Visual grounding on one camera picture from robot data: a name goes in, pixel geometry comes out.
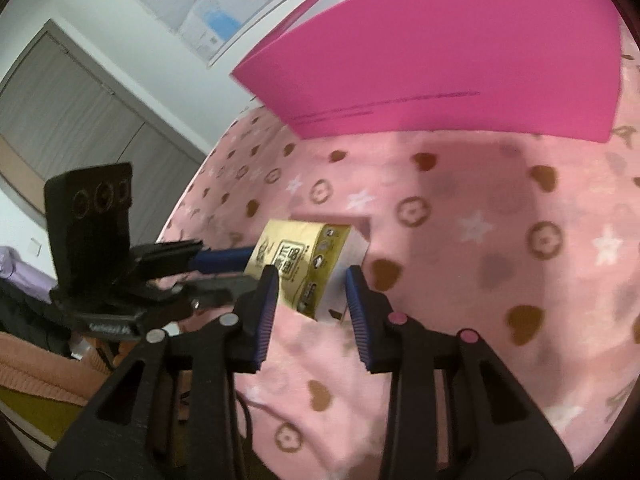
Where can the white wall switch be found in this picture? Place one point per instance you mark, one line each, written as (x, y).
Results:
(36, 246)

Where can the yellow tissue packet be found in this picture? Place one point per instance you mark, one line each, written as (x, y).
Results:
(295, 260)

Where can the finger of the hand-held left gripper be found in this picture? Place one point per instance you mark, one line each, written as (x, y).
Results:
(220, 290)
(225, 259)

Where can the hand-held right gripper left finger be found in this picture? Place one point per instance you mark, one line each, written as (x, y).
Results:
(265, 310)

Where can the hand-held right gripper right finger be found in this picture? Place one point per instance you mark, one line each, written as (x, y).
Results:
(357, 310)

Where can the grey door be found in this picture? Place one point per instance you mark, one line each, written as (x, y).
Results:
(75, 110)

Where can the lilac cloth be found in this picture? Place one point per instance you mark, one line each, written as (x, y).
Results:
(25, 270)

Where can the pink cardboard box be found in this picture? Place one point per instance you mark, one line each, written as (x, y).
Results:
(425, 60)

